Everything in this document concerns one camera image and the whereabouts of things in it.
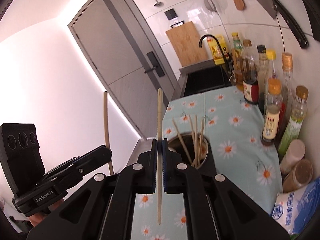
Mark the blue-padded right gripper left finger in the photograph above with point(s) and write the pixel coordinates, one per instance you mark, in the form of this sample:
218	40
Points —
154	151

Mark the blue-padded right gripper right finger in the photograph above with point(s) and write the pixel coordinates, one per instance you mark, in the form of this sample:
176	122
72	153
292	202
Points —
164	163

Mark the horizontal bamboo chopstick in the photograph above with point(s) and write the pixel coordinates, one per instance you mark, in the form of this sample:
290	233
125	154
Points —
159	155

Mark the black kitchen sink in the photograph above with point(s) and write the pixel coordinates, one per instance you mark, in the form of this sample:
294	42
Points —
203	77

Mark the black kitchen faucet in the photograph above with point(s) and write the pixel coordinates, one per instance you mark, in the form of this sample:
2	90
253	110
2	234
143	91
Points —
227	59

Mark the person's left hand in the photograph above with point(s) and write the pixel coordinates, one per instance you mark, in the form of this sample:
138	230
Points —
37	218

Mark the black cylindrical utensil holder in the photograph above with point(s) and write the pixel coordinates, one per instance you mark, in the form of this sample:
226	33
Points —
206	165

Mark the daisy-print light blue tablecloth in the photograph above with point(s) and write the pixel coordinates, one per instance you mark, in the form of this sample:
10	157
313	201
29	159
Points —
233	128

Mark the yellow oil jug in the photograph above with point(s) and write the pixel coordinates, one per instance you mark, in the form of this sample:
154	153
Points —
215	50

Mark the wooden cutting board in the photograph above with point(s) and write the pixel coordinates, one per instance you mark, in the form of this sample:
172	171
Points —
185	42

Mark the soy sauce bottle orange cap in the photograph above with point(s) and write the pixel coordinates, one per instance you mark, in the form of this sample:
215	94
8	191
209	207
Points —
273	102

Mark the dark vinegar bottle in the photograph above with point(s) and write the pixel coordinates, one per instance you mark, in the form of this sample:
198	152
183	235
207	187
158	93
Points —
248	65

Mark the black cap pale bottle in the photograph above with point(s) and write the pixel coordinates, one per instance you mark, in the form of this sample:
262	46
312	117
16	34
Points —
261	72

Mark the white spice jar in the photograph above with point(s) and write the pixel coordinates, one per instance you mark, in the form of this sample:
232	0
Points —
294	154

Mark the grey door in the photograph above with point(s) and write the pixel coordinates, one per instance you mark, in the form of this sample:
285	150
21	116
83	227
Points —
114	37

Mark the clear bottle orange cap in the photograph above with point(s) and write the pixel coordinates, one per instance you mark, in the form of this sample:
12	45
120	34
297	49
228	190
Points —
287	90

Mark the brown spice jar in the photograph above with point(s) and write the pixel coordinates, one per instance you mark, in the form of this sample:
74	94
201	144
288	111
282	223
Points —
299	176

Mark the green label oil bottle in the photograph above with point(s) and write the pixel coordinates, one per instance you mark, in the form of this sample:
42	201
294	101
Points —
298	113

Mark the blue white salt bag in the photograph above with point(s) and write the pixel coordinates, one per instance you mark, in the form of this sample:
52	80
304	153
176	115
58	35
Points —
294	210

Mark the yellow cap clear bottle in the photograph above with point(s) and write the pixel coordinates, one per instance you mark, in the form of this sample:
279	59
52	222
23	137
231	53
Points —
271	69

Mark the metal strainer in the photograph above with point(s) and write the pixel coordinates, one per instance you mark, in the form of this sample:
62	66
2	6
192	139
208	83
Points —
209	4

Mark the black door handle lock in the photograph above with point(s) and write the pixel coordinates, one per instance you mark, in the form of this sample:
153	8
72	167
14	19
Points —
156	66

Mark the black wall switch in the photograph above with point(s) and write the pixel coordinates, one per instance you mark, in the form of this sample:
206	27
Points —
170	14

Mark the steel cleaver black handle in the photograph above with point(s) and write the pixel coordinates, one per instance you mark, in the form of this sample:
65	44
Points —
272	7

